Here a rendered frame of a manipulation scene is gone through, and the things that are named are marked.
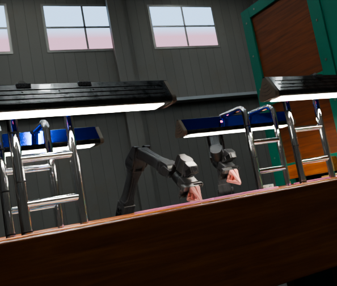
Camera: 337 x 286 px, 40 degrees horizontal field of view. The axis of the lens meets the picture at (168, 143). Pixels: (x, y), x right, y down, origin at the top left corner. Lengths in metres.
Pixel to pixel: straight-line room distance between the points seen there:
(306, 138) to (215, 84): 7.59
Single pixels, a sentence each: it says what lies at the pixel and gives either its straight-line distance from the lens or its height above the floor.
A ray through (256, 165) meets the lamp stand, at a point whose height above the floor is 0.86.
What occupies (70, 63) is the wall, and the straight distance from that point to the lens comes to 9.06.
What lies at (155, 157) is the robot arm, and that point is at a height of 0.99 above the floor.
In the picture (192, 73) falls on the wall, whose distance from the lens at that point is 9.83.
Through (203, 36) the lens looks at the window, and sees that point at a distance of 10.26.
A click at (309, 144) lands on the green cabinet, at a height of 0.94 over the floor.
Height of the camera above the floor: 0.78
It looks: 7 degrees up
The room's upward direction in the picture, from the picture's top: 10 degrees counter-clockwise
